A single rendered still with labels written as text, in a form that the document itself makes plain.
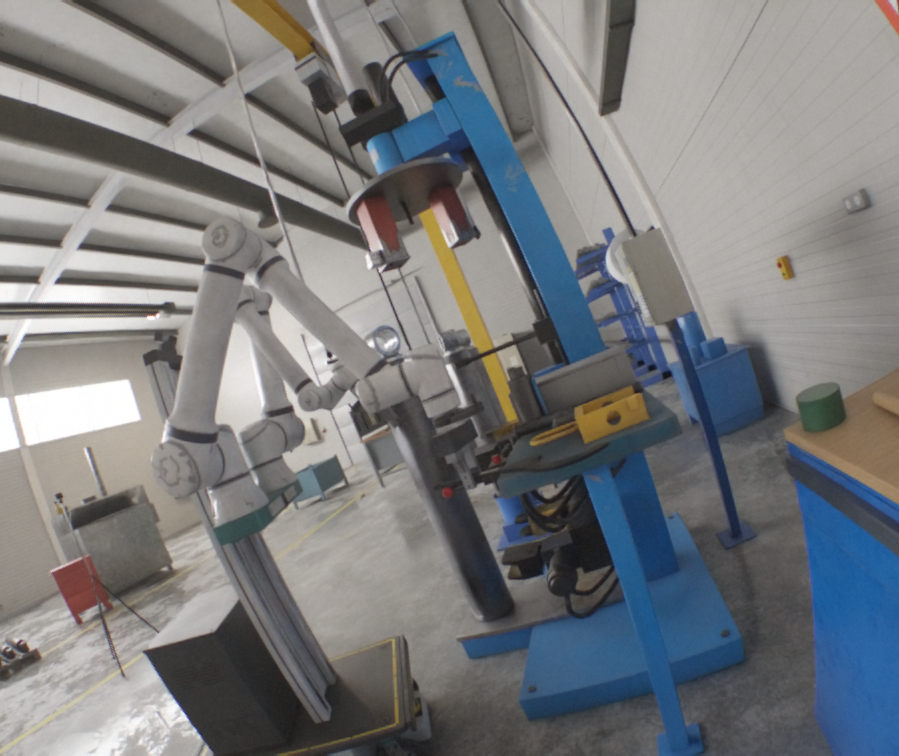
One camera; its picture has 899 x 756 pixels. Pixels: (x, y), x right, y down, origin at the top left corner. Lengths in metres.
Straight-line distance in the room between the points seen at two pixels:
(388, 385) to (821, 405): 0.93
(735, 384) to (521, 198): 2.68
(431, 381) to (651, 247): 1.36
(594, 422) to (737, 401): 3.16
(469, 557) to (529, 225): 1.49
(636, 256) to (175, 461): 1.90
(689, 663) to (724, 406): 2.69
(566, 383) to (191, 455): 1.12
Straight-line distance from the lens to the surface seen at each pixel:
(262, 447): 1.88
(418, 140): 2.24
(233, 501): 1.43
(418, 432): 2.07
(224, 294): 1.24
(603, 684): 1.80
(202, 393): 1.25
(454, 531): 2.16
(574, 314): 1.91
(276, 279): 1.34
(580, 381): 1.50
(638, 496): 2.05
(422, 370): 1.07
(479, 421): 3.35
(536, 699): 1.85
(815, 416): 0.99
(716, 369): 4.03
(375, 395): 1.09
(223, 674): 1.75
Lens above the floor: 1.30
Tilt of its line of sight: level
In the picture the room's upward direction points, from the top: 22 degrees counter-clockwise
